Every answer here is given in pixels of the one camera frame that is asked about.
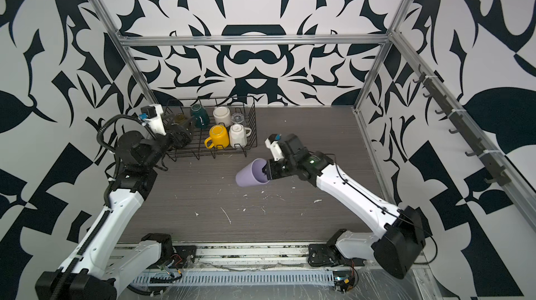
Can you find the dark green mug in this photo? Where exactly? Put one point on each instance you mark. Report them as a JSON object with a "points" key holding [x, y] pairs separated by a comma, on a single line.
{"points": [[200, 115]]}

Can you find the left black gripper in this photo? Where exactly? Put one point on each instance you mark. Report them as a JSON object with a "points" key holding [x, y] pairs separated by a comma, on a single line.
{"points": [[185, 139]]}

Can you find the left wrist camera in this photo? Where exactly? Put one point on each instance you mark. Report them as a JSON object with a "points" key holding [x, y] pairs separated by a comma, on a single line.
{"points": [[152, 116]]}

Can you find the white slotted cable duct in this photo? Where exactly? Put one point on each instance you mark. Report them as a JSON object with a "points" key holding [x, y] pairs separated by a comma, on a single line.
{"points": [[244, 278]]}

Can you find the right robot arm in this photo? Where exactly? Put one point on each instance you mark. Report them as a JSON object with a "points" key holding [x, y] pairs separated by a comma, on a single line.
{"points": [[397, 235]]}

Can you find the clear glass cup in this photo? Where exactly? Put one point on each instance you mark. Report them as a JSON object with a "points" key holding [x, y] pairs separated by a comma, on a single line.
{"points": [[238, 118]]}

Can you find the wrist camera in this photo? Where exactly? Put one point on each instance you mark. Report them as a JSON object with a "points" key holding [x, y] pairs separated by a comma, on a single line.
{"points": [[152, 116], [272, 143]]}

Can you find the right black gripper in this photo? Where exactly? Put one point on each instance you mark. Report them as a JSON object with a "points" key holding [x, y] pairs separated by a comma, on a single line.
{"points": [[269, 170]]}

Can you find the white mug red inside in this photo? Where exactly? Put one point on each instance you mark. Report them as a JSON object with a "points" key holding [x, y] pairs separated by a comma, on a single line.
{"points": [[222, 116]]}

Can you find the yellow mug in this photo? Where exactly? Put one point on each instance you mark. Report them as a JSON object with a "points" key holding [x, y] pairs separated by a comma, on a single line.
{"points": [[218, 138]]}

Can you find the black wire dish rack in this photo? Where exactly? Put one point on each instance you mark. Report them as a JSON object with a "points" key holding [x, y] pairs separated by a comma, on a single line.
{"points": [[244, 105]]}

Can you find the grey wall hook rail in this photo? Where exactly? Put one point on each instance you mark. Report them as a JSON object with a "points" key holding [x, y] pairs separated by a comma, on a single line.
{"points": [[465, 126]]}

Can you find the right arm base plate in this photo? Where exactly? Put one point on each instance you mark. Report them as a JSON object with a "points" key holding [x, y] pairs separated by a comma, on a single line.
{"points": [[324, 255]]}

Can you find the olive glass cup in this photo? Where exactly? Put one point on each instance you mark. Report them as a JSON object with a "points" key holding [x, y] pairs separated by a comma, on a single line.
{"points": [[180, 119]]}

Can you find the small green circuit board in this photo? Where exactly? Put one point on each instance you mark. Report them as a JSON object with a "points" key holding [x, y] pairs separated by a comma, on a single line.
{"points": [[344, 284]]}

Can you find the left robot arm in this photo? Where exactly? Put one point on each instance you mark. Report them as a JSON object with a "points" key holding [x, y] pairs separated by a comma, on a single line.
{"points": [[86, 273]]}

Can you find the lavender cup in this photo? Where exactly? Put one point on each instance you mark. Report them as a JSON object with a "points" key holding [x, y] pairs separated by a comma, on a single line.
{"points": [[252, 174]]}

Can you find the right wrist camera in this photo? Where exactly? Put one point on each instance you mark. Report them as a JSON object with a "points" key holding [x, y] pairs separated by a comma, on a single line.
{"points": [[272, 143]]}

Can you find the cream white mug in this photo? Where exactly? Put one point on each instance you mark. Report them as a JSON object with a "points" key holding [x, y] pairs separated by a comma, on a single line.
{"points": [[239, 135]]}

